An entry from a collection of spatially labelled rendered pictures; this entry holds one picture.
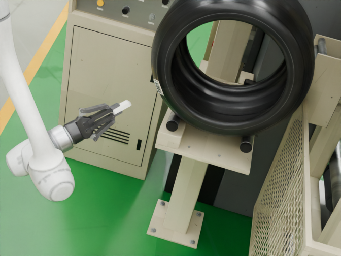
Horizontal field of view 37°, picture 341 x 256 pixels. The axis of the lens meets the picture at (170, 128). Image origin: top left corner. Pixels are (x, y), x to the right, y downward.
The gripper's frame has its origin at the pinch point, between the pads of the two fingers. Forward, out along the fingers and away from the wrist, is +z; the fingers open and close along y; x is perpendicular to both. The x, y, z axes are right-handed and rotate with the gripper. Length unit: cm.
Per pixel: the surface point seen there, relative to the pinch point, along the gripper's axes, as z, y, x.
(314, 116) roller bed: 70, 39, 11
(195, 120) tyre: 21.6, 14.8, 7.8
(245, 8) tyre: 42, -21, 26
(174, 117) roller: 17.5, 14.2, -0.6
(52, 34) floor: 40, 30, -259
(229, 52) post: 54, 7, -13
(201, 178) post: 32, 68, -33
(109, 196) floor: -3, 81, -81
